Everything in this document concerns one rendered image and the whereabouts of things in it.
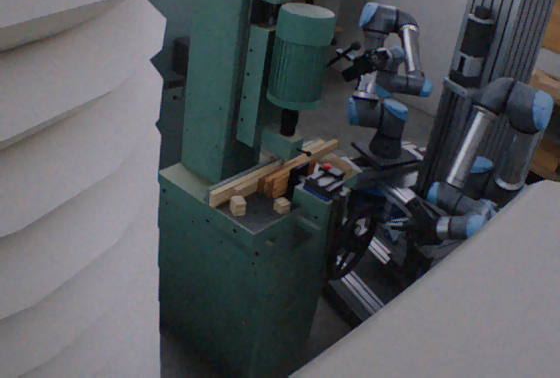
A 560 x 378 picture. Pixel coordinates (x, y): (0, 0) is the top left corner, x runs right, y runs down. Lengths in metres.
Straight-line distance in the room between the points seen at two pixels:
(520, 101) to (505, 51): 0.43
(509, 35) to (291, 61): 0.88
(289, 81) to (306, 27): 0.18
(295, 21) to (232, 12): 0.24
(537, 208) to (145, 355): 0.13
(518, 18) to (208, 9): 1.14
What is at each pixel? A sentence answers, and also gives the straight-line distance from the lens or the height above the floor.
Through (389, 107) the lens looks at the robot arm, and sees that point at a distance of 2.31.
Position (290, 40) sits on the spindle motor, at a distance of 1.62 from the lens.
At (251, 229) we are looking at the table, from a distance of 1.63.
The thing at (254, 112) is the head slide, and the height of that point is 1.13.
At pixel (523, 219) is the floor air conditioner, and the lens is 0.17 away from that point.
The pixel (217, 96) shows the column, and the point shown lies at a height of 1.15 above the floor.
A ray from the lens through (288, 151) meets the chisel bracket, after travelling 1.80.
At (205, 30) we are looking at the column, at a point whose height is 1.36.
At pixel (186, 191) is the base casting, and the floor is 0.80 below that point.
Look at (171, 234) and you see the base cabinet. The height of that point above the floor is 0.56.
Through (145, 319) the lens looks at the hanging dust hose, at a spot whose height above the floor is 1.76.
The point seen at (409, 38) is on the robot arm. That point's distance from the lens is 2.24.
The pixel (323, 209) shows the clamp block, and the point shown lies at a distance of 1.71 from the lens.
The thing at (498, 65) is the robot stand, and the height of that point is 1.38.
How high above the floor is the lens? 1.88
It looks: 30 degrees down
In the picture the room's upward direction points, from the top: 10 degrees clockwise
